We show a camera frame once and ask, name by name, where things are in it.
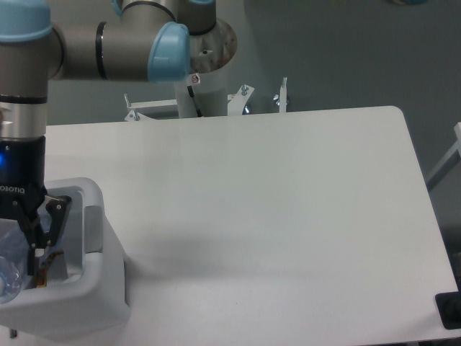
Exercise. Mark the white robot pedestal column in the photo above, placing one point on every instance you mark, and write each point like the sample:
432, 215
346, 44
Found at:
205, 91

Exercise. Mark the colourful snack wrapper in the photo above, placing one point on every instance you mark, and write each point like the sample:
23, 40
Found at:
41, 278

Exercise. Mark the white right pedestal bracket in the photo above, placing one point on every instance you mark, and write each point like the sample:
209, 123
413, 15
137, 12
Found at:
281, 99

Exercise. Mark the white frame at right edge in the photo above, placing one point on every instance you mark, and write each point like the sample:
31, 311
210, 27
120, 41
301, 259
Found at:
447, 162

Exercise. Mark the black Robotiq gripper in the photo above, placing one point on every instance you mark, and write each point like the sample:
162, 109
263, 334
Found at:
22, 181

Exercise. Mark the clear plastic bottle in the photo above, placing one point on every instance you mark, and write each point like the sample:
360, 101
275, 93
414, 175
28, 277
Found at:
14, 248

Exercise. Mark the white pedestal bracket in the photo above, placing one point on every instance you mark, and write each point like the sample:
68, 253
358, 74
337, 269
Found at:
238, 103
150, 110
281, 99

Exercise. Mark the white left pedestal bracket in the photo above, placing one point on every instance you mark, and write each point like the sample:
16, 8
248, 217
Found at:
150, 110

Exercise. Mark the white plastic trash can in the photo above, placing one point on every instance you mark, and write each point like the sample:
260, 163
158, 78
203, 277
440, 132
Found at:
86, 288

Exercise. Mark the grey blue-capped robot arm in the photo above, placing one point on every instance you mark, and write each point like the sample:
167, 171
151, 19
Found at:
149, 43

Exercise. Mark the white middle pedestal bracket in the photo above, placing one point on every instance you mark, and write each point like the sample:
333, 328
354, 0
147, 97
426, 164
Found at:
238, 103

